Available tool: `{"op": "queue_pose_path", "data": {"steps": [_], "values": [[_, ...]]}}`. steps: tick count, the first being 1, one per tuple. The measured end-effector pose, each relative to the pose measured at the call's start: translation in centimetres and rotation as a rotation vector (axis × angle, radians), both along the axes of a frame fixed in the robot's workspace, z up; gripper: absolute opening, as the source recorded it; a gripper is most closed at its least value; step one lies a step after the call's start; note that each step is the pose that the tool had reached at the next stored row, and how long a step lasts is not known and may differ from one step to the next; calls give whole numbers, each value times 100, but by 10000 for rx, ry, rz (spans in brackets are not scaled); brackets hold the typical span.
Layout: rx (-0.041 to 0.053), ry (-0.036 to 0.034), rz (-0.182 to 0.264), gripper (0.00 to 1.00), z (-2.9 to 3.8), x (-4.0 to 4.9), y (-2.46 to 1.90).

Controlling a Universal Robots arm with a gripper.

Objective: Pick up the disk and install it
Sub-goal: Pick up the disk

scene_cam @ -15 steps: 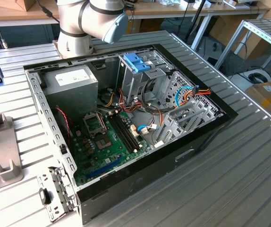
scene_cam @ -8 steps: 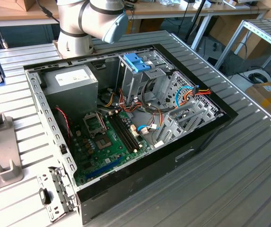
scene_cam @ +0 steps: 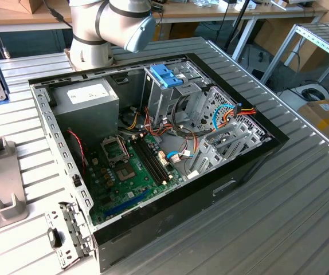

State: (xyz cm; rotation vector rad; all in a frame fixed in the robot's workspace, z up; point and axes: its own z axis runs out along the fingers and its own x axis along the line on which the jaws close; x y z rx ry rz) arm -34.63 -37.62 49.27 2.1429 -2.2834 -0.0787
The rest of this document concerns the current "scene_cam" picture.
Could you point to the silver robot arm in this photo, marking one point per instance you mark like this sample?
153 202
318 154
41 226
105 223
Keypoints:
90 51

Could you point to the grey disk bay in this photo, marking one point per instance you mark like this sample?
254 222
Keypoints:
207 151

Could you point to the black RAM slot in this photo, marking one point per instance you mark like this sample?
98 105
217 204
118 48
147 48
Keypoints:
147 163
156 160

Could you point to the grey metal drive cage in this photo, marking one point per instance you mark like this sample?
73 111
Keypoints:
158 100

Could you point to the CPU socket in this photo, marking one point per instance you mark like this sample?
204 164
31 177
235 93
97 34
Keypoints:
125 172

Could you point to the blue drive cage latch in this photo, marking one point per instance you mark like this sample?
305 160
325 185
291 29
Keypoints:
167 77

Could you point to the green motherboard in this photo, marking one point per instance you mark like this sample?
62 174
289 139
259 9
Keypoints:
124 197

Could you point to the blue expansion slot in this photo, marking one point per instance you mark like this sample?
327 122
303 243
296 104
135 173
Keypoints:
127 203

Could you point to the grey power supply unit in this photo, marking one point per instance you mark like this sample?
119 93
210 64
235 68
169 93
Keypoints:
90 120

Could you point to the black open PC case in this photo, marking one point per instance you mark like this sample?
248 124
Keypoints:
181 217

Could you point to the black case fan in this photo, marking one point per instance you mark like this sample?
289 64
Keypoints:
75 154

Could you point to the black tripod pole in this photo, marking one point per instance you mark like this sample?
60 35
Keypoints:
239 20

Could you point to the plain brown cardboard box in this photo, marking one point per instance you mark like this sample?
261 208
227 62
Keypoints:
273 34

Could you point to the labelled cardboard box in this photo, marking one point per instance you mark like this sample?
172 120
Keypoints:
325 126

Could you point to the grey parts rack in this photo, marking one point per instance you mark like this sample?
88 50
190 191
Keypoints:
1 177

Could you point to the metal slat shelf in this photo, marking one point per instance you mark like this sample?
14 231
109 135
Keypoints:
319 40

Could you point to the black case rail latch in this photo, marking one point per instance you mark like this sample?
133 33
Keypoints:
76 180

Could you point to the wooden desk white frame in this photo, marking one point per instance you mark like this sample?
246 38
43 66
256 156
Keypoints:
181 11

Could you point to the grey slot retainer bracket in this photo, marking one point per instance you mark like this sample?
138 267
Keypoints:
72 229

